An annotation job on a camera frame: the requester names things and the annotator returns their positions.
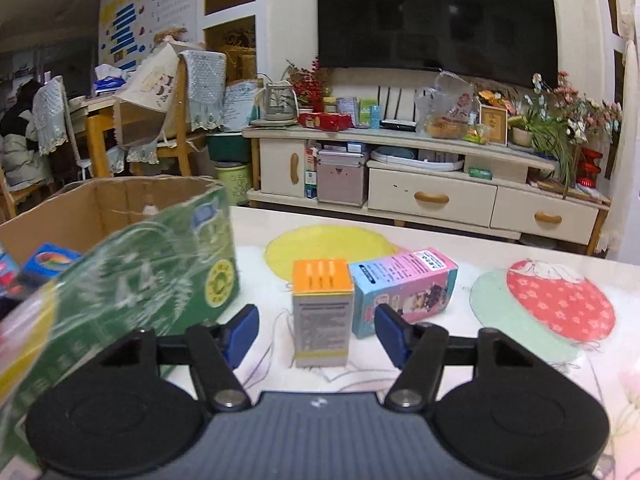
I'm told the green trash bin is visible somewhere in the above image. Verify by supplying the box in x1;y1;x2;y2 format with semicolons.
215;162;252;205

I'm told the red gift box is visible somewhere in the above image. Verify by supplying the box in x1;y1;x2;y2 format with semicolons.
298;112;354;132

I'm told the plastic bag with snacks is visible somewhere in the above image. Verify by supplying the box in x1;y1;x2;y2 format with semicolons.
414;70;474;139

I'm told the white tv cabinet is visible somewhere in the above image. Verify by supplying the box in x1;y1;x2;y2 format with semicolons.
242;127;610;255

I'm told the wooden dining table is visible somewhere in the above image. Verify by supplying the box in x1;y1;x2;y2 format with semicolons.
70;96;119;179

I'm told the black television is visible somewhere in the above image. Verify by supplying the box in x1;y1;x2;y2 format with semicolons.
318;0;559;87

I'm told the orange white medicine box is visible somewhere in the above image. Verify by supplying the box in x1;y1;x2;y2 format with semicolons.
292;259;355;368

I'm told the tissue box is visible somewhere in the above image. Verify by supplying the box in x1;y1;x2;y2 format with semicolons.
93;64;126;96

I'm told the pink flower bouquet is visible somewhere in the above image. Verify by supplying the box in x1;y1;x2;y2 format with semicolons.
529;72;623;144

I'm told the green cardboard box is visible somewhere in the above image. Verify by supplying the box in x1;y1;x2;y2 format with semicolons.
1;177;239;479

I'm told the glass kettle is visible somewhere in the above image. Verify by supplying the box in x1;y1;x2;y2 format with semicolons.
250;80;299;127

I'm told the wall sticker chart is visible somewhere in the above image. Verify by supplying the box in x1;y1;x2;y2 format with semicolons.
98;0;200;70

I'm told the potted green plant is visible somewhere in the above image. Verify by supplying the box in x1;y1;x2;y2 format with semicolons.
508;114;577;188

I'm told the red vase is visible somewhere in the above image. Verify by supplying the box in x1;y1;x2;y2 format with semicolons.
576;148;603;188

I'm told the pink blue carton box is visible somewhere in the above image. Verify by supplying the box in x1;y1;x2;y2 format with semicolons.
349;248;458;339

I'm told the blue tissue pack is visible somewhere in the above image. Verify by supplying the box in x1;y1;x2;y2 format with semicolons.
21;243;81;284

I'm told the framed picture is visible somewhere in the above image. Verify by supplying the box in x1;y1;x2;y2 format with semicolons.
480;104;508;145

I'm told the pink storage box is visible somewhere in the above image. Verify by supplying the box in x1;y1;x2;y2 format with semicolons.
317;150;368;207

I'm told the wooden chair with cover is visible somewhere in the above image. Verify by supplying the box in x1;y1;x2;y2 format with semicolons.
114;41;227;165

